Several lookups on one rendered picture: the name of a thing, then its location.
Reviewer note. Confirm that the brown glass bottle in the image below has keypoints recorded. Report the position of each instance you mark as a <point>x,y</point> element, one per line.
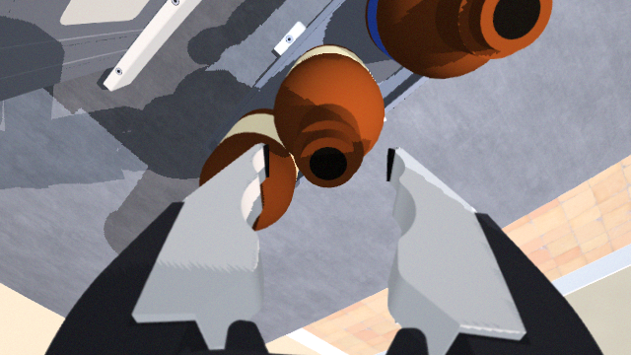
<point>257,126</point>
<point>329,97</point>

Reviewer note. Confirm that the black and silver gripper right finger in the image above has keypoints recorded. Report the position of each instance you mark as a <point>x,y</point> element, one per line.
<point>459,278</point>

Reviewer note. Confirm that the brown bottle with blue base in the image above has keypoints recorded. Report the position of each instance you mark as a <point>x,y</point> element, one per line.
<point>444,39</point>

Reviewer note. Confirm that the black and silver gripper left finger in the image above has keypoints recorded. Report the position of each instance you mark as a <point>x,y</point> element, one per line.
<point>181,283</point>

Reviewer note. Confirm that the grey rectangular tray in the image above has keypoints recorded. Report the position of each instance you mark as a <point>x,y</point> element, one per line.
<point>345,26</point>

